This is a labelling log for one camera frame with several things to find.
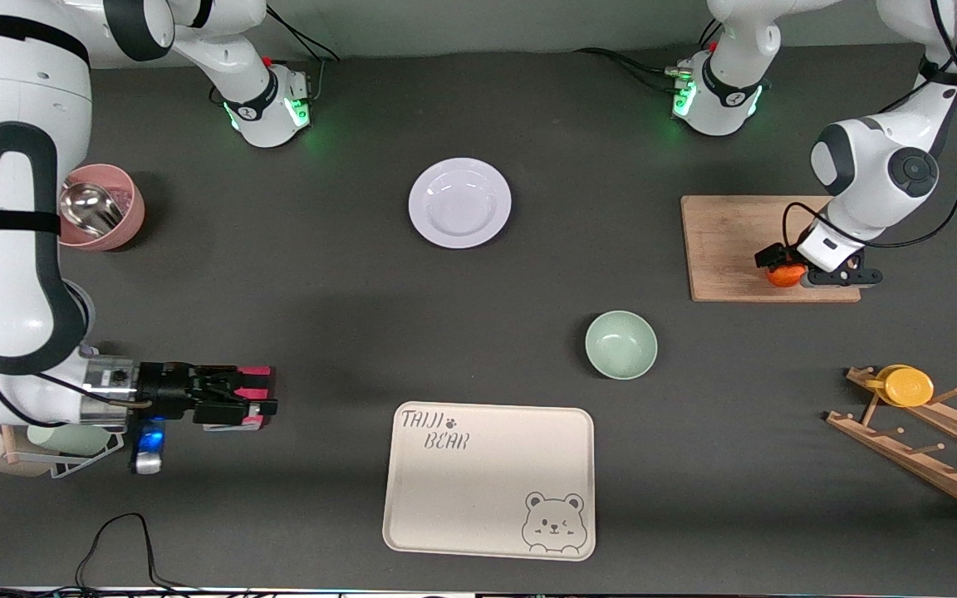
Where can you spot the wooden cutting board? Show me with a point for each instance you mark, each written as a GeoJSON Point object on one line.
{"type": "Point", "coordinates": [728, 249]}

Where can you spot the yellow cup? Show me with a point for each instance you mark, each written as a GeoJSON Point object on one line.
{"type": "Point", "coordinates": [909, 387]}

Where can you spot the metal scoop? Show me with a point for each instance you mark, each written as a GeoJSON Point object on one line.
{"type": "Point", "coordinates": [88, 208]}

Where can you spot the white round plate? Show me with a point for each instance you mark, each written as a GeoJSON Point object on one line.
{"type": "Point", "coordinates": [459, 203]}

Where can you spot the beige bear print tray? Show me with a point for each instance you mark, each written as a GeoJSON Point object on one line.
{"type": "Point", "coordinates": [478, 490]}

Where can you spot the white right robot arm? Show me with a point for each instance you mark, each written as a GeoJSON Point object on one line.
{"type": "Point", "coordinates": [13, 291]}

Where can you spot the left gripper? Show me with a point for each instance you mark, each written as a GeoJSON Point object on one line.
{"type": "Point", "coordinates": [772, 256]}

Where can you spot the pale green bowl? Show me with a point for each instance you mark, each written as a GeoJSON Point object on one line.
{"type": "Point", "coordinates": [620, 345]}

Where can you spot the wooden peg drying rack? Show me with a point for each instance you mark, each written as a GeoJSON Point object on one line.
{"type": "Point", "coordinates": [927, 465]}

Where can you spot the orange fruit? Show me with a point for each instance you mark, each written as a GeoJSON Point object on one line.
{"type": "Point", "coordinates": [784, 276]}

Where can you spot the pink folded cloth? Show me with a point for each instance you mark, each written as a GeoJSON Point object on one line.
{"type": "Point", "coordinates": [256, 392]}

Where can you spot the green cup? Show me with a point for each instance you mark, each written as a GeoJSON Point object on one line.
{"type": "Point", "coordinates": [71, 440]}

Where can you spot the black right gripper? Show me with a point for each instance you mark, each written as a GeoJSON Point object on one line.
{"type": "Point", "coordinates": [164, 388]}

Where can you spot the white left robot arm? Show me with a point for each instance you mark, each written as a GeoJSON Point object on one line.
{"type": "Point", "coordinates": [869, 166]}

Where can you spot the pink bowl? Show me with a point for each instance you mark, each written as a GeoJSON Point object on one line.
{"type": "Point", "coordinates": [130, 203]}

